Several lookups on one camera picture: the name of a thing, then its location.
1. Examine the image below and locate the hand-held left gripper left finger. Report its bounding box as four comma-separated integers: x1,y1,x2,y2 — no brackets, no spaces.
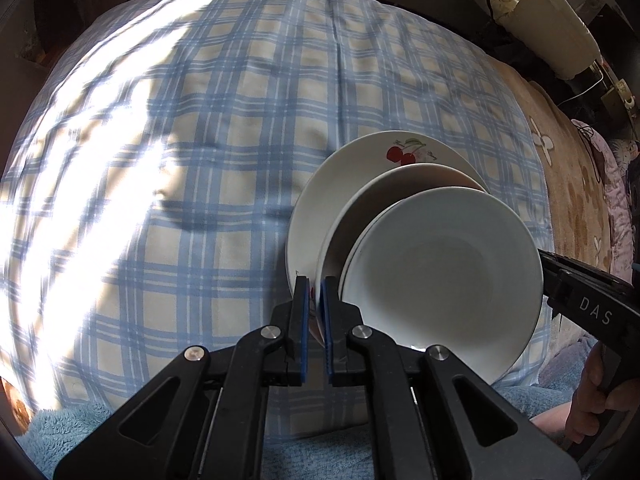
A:
52,274,311,480

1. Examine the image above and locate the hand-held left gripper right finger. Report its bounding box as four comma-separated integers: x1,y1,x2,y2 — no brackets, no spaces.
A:
322,275,582,480

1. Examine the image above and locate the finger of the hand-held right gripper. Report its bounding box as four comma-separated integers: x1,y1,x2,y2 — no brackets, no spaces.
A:
539,249,617,287

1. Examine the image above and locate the deep cherry plate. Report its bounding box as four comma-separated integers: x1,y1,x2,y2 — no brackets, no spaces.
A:
315,162,489,347
338,186,546,387

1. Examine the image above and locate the large cherry plate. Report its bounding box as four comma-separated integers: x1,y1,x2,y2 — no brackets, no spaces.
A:
285,130,494,342

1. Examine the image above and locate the person's right forearm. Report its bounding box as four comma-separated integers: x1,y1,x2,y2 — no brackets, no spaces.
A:
530,407,571,437

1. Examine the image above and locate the person's right hand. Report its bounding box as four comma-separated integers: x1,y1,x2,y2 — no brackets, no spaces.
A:
565,346,622,445

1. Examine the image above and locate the brown flower blanket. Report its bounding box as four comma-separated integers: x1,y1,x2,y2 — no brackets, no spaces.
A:
492,54,627,312

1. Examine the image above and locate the pink printed cloth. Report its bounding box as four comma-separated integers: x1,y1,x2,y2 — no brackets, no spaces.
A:
571,119,640,282

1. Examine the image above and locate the blue fleece cloth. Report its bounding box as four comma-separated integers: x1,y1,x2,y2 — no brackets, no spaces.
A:
19,379,640,480

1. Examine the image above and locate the blue plaid tablecloth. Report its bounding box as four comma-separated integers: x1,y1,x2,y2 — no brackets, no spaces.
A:
0,0,554,442

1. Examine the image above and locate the white pillow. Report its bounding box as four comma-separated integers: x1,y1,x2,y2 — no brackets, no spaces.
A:
492,0,604,81

